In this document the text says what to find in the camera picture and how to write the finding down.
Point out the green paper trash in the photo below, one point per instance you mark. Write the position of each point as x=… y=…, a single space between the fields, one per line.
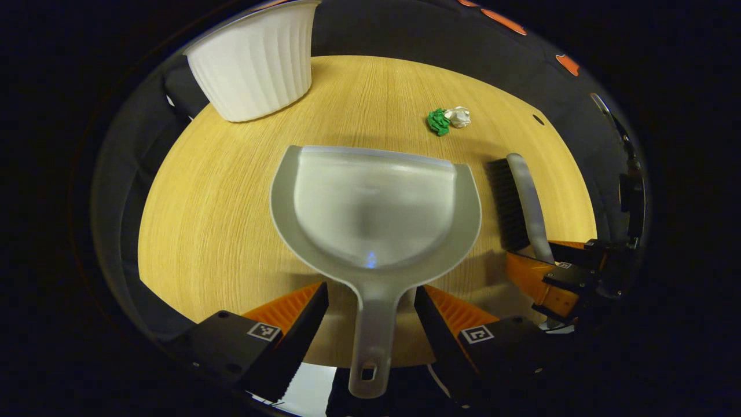
x=438 y=122

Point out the small white broom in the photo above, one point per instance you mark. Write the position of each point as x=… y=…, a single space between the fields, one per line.
x=524 y=197

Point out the white paper trash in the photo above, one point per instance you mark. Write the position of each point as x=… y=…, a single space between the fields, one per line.
x=459 y=117

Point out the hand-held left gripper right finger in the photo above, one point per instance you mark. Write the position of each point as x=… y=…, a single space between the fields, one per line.
x=440 y=341

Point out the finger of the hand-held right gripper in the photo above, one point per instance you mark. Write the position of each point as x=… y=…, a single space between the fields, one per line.
x=570 y=278
x=593 y=249

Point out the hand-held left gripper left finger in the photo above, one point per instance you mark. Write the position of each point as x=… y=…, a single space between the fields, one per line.
x=298 y=347

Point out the grey plastic dustpan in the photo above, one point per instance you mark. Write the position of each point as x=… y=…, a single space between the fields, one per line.
x=370 y=208

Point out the white ribbed garbage bin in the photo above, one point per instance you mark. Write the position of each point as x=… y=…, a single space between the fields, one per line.
x=255 y=63

